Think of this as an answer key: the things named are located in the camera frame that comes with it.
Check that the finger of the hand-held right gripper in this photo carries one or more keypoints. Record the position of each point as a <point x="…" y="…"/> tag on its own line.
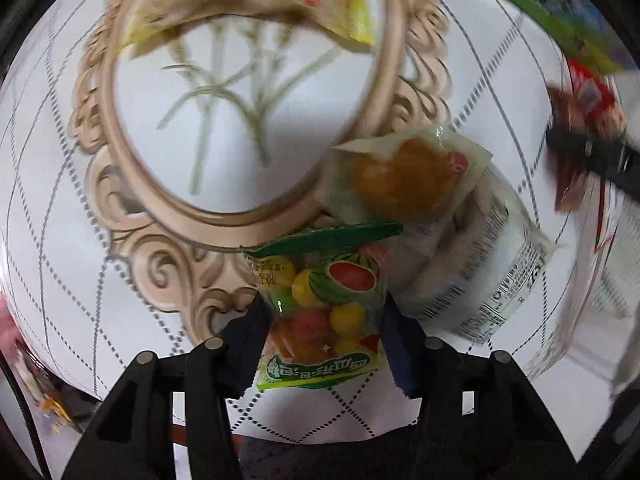
<point x="590" y="152"/>

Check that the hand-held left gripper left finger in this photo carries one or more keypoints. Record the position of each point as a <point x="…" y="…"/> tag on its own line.
<point x="245" y="352"/>

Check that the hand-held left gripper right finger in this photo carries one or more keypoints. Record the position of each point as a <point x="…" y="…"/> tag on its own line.
<point x="400" y="355"/>

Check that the red brown snack packet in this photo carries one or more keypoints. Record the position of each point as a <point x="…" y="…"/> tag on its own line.
<point x="595" y="100"/>

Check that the fruit print candy bag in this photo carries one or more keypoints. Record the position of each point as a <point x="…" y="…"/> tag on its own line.
<point x="325" y="305"/>

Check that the cardboard box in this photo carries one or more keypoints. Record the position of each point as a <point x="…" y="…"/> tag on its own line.
<point x="550" y="15"/>

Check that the white barcode snack packet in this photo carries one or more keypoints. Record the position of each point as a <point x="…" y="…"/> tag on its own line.
<point x="500" y="270"/>

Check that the clear wrapped brown bread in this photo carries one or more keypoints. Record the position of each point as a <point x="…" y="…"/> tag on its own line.
<point x="410" y="180"/>

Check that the white patterned tablecloth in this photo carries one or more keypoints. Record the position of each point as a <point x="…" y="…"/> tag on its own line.
<point x="65" y="160"/>

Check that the yellow edged clear packet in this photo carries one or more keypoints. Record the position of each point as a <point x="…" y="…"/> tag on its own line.
<point x="347" y="10"/>

